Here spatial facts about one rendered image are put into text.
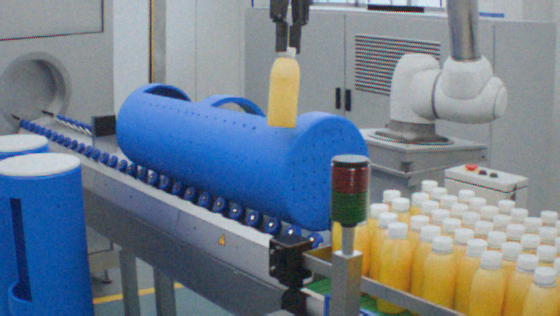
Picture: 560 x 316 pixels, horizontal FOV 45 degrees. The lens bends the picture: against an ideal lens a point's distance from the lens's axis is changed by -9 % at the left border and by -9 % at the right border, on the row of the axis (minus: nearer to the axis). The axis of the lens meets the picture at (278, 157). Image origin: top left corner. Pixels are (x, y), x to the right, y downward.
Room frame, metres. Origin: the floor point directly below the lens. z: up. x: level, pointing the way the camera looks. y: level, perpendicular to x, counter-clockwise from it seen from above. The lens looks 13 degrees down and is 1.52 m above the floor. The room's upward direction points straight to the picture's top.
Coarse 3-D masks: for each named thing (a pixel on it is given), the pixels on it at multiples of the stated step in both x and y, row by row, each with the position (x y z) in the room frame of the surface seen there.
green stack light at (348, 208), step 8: (336, 192) 1.14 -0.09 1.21; (360, 192) 1.13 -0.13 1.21; (368, 192) 1.14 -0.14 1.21; (336, 200) 1.13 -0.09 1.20; (344, 200) 1.13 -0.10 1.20; (352, 200) 1.12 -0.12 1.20; (360, 200) 1.13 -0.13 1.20; (368, 200) 1.14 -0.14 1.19; (336, 208) 1.13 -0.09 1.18; (344, 208) 1.13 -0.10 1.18; (352, 208) 1.12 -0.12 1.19; (360, 208) 1.13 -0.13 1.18; (368, 208) 1.15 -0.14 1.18; (336, 216) 1.13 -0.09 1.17; (344, 216) 1.13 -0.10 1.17; (352, 216) 1.12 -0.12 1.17; (360, 216) 1.13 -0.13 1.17
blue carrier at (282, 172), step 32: (128, 96) 2.35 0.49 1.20; (160, 96) 2.22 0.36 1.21; (224, 96) 2.06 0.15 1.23; (128, 128) 2.25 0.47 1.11; (160, 128) 2.09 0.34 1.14; (192, 128) 1.97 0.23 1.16; (224, 128) 1.87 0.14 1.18; (256, 128) 1.79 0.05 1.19; (288, 128) 1.71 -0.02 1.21; (320, 128) 1.71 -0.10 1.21; (352, 128) 1.78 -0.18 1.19; (160, 160) 2.10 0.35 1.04; (192, 160) 1.94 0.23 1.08; (224, 160) 1.82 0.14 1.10; (256, 160) 1.72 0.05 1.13; (288, 160) 1.65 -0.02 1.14; (320, 160) 1.71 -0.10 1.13; (224, 192) 1.87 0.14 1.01; (256, 192) 1.73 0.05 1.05; (288, 192) 1.65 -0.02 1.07; (320, 192) 1.71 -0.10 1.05; (320, 224) 1.72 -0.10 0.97
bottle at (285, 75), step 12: (276, 60) 1.68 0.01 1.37; (288, 60) 1.67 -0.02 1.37; (276, 72) 1.66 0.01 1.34; (288, 72) 1.66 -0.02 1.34; (276, 84) 1.66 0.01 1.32; (288, 84) 1.65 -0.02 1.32; (276, 96) 1.65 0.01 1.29; (288, 96) 1.65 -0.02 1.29; (276, 108) 1.65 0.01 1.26; (288, 108) 1.64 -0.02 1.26; (276, 120) 1.64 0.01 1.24; (288, 120) 1.64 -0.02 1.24
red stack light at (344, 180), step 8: (336, 168) 1.14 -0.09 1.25; (344, 168) 1.13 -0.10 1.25; (360, 168) 1.13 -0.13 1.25; (368, 168) 1.14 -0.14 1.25; (336, 176) 1.14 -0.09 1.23; (344, 176) 1.13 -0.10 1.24; (352, 176) 1.12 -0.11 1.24; (360, 176) 1.13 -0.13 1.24; (368, 176) 1.14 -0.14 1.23; (336, 184) 1.14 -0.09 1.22; (344, 184) 1.13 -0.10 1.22; (352, 184) 1.12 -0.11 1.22; (360, 184) 1.13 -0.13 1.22; (368, 184) 1.14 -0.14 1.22; (344, 192) 1.13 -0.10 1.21; (352, 192) 1.12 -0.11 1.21
